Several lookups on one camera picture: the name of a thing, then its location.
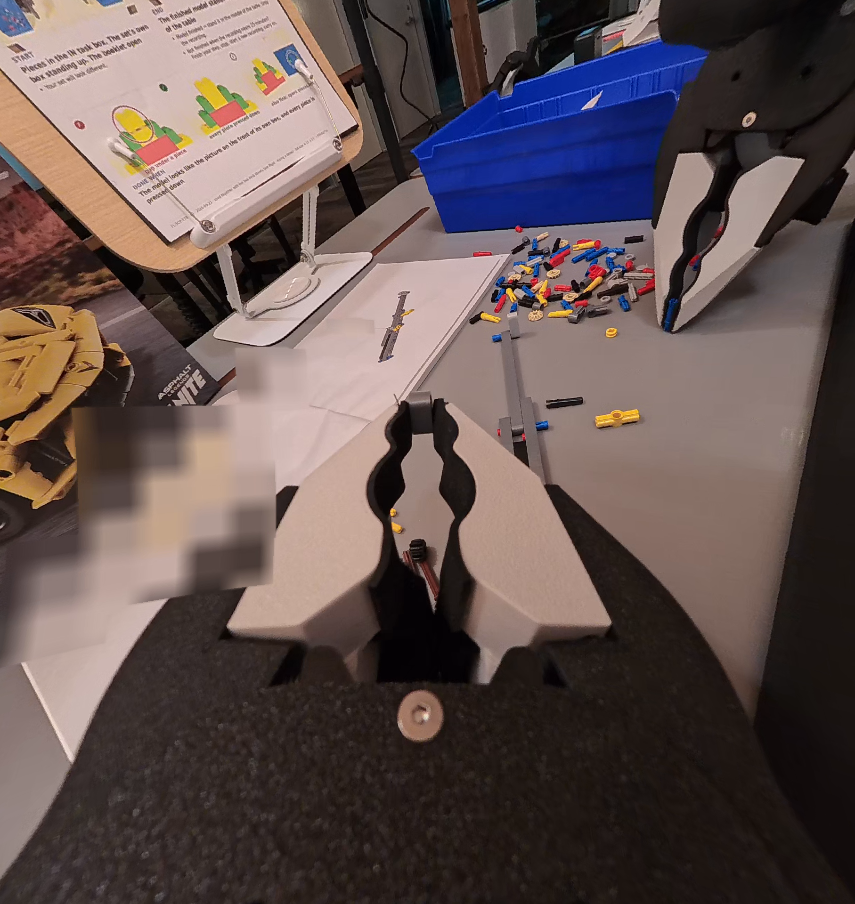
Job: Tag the black lego axle pin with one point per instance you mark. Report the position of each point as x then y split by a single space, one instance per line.
565 402

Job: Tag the blue plastic bin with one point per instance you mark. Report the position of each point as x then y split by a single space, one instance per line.
554 162

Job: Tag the grey and black lego beam assembly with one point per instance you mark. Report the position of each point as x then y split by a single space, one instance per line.
518 395

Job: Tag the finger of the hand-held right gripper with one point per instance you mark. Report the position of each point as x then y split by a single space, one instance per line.
752 212
681 191

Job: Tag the dark grey lego connector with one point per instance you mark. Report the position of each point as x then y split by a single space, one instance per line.
421 417

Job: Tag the dark dotted surface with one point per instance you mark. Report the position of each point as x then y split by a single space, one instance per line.
830 565

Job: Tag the lego instruction booklet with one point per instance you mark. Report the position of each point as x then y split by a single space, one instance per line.
413 318

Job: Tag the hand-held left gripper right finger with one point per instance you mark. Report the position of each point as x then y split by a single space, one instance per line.
533 565

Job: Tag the pile of mixed small lego pieces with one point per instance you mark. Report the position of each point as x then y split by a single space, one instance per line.
575 275

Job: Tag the wooden post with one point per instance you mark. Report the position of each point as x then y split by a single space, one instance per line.
467 49

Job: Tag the yellow lego axle connector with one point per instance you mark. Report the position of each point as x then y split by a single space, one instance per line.
616 418

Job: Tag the lego box with yellow car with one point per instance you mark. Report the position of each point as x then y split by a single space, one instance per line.
46 353

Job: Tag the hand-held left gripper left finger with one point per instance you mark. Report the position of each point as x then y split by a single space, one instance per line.
314 565

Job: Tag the blue lego pin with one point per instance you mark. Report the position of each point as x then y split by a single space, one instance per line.
671 314

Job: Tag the printed instruction sheet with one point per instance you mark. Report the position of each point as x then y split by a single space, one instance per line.
152 92

